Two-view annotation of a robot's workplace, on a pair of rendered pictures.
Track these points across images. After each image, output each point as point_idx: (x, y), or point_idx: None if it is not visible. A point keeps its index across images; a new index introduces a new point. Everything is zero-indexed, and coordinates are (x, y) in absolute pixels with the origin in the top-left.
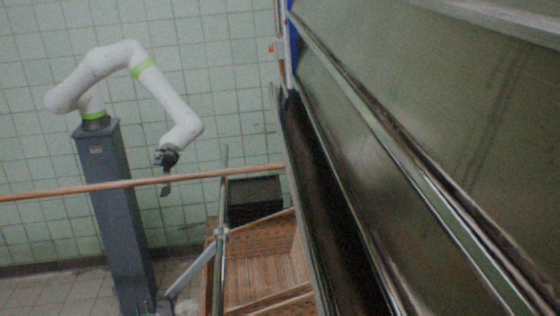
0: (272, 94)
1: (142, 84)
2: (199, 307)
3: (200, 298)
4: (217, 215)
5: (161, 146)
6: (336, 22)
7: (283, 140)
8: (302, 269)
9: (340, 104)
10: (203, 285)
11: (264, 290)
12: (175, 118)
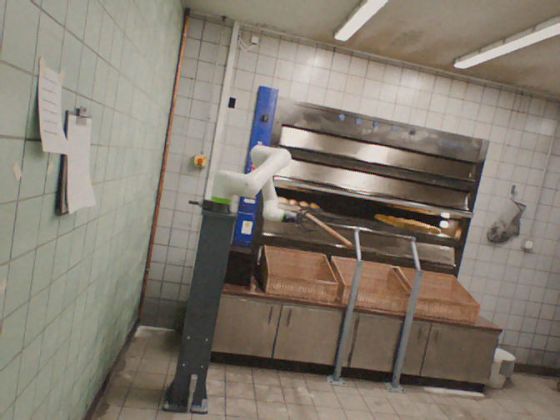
0: (297, 181)
1: None
2: (303, 300)
3: (296, 299)
4: None
5: (286, 211)
6: (373, 153)
7: (352, 191)
8: (291, 270)
9: (362, 177)
10: (284, 297)
11: None
12: (275, 196)
